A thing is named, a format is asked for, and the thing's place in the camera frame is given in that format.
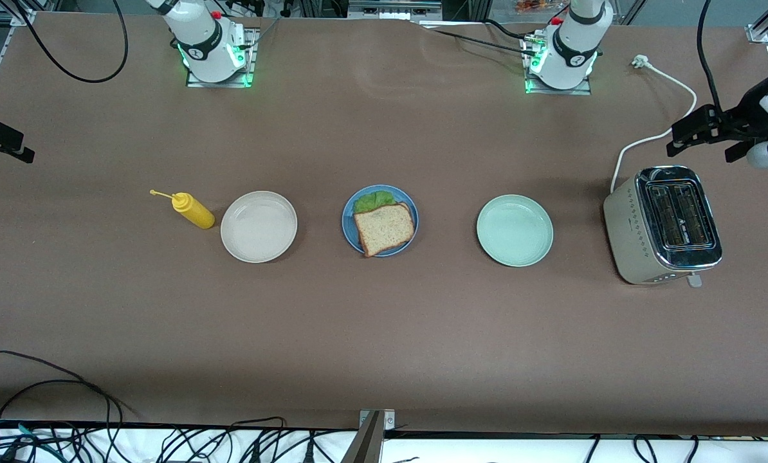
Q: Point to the metal table edge bracket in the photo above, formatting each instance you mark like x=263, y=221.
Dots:
x=371, y=437

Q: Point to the orange background object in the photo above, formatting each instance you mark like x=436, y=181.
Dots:
x=529, y=6

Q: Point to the green lettuce leaf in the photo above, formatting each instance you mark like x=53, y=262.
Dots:
x=374, y=200

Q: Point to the blue round plate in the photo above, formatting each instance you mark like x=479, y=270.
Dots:
x=347, y=222

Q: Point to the beige round plate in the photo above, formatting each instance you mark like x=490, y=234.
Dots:
x=258, y=226

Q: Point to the brown bread slice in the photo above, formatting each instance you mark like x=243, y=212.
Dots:
x=384, y=228

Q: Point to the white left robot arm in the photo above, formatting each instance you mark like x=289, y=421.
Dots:
x=574, y=51

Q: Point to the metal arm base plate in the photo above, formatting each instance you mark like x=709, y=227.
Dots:
x=583, y=91
x=194, y=82

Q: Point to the yellow squeeze bottle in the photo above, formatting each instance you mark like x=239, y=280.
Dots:
x=194, y=211

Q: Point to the pale green round plate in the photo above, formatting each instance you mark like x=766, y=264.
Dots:
x=514, y=230

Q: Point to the grey metal box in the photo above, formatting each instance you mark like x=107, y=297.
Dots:
x=390, y=9

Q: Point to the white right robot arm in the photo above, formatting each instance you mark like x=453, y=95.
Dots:
x=204, y=45

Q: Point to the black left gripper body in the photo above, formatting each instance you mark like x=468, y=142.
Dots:
x=746, y=121

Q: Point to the beige chrome toaster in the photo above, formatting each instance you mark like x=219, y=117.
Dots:
x=625, y=231

